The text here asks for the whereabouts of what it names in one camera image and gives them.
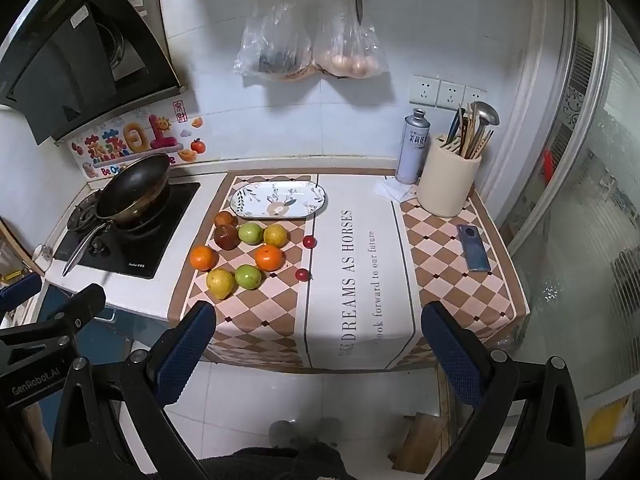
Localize large yellow citrus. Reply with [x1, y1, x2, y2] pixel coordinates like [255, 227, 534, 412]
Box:
[206, 268, 236, 301]

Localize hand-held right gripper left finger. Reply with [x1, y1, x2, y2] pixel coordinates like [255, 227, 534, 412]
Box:
[50, 300, 218, 480]

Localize black handled knife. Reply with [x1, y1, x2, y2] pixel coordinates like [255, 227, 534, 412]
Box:
[446, 105, 466, 147]

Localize yellow bag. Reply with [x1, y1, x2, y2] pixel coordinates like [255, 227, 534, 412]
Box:
[585, 400, 633, 448]

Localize black frying pan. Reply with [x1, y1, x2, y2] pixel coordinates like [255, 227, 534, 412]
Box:
[62, 153, 172, 277]

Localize green apple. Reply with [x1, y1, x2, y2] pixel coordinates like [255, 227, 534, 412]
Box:
[238, 222, 264, 246]
[235, 264, 263, 290]

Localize plastic bag of eggs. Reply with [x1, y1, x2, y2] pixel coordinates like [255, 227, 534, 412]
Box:
[311, 0, 390, 81]

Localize metal ladle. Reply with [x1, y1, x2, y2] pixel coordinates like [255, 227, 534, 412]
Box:
[470, 101, 500, 158]

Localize black range hood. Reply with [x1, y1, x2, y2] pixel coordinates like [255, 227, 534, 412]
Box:
[0, 0, 183, 146]

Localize wooden board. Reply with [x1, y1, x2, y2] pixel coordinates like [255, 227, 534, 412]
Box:
[387, 411, 448, 476]

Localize bright orange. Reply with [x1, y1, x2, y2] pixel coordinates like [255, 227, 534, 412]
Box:
[254, 244, 285, 272]
[190, 245, 219, 272]

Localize person's left forearm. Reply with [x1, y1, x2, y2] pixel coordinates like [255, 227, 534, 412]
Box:
[22, 402, 53, 480]

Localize checkered printed table mat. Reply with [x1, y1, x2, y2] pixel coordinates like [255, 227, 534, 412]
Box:
[167, 168, 528, 373]

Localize small yellow citrus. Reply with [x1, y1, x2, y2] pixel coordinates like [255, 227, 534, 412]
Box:
[263, 224, 290, 249]

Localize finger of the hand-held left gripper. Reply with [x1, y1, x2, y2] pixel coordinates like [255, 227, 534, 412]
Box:
[0, 274, 44, 313]
[0, 283, 107, 361]

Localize grey fluffy slipper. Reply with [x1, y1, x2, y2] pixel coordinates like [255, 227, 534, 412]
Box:
[269, 420, 297, 446]

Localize dark red apple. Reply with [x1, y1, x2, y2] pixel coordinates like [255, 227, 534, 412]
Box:
[214, 225, 241, 251]

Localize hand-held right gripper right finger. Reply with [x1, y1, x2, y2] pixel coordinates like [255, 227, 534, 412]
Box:
[420, 301, 587, 480]

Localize glass fruit bowl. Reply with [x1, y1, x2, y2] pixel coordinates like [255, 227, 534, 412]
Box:
[230, 180, 329, 219]

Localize black gas stove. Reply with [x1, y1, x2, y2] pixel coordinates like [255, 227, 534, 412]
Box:
[53, 181, 201, 280]

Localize person's dark clothing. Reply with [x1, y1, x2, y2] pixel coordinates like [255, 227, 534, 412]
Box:
[200, 442, 351, 480]

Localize cream utensil holder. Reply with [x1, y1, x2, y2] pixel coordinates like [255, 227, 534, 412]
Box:
[416, 133, 482, 218]

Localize white tissue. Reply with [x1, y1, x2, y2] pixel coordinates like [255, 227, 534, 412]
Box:
[375, 176, 417, 204]

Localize blue cabinet door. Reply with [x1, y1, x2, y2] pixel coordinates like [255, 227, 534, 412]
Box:
[40, 282, 168, 356]

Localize colourful wall sticker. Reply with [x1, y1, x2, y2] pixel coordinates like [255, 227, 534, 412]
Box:
[67, 101, 207, 181]

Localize glass sliding door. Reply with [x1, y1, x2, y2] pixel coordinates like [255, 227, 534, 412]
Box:
[492, 0, 640, 456]

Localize silver spray can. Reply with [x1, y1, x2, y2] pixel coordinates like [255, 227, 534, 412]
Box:
[395, 108, 432, 185]

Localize bundle of wooden chopsticks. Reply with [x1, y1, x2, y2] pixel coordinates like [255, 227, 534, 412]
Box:
[459, 102, 496, 159]

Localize plastic bag with dark contents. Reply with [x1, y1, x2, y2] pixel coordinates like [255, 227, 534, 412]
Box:
[233, 0, 316, 81]

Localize grey smartphone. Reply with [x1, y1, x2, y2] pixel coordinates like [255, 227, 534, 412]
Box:
[456, 224, 492, 273]

